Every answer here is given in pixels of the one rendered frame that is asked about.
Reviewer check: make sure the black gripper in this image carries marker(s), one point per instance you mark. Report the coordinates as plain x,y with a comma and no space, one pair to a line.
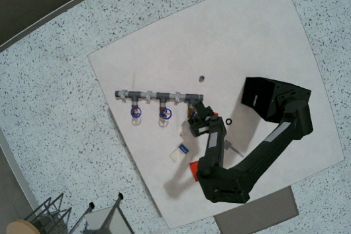
193,120

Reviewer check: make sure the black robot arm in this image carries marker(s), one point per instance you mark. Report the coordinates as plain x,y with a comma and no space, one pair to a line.
233,185

